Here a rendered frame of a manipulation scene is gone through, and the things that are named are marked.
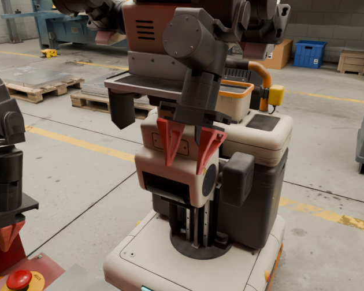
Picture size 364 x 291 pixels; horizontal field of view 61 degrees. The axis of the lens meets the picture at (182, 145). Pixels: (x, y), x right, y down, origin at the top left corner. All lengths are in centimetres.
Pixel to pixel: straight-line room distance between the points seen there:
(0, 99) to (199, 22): 36
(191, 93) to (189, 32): 10
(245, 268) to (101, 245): 84
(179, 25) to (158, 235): 111
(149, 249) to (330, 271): 92
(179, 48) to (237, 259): 104
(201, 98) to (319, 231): 162
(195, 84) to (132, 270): 95
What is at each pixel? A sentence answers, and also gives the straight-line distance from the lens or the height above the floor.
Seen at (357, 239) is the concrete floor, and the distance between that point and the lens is 204.
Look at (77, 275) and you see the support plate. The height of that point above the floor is 100.
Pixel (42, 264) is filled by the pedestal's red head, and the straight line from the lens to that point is 68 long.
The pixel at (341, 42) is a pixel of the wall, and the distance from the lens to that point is 651.
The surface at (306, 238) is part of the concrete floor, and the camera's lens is 193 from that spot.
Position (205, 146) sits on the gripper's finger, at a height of 104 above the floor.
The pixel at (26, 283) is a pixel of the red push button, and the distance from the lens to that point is 63.
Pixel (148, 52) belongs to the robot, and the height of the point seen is 110.
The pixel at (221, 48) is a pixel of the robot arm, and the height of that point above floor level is 117.
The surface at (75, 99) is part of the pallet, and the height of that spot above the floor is 11.
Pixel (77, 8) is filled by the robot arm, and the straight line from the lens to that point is 85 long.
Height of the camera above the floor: 125
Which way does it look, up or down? 27 degrees down
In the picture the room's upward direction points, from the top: straight up
